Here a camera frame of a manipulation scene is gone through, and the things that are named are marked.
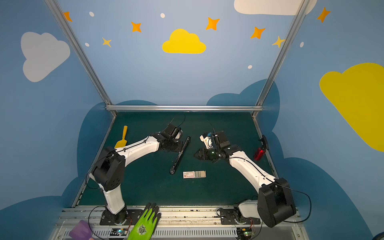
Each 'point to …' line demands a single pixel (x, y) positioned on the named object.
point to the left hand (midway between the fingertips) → (183, 147)
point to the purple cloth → (81, 231)
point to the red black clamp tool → (261, 150)
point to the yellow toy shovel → (122, 143)
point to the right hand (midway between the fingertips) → (198, 154)
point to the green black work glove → (145, 227)
